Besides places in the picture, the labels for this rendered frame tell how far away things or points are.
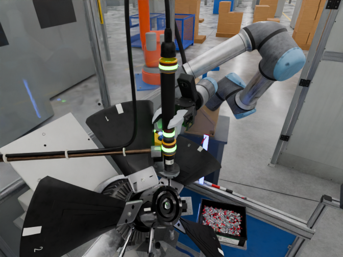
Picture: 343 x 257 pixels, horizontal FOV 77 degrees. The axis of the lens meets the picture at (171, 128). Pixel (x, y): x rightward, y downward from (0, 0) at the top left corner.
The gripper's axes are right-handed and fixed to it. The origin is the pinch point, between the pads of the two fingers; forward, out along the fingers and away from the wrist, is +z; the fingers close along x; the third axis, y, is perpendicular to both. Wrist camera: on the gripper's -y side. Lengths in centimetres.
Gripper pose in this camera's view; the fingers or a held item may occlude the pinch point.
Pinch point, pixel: (162, 120)
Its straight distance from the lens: 57.5
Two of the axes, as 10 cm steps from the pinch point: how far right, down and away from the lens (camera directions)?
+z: -4.9, 4.7, -7.3
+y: -0.1, 8.4, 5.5
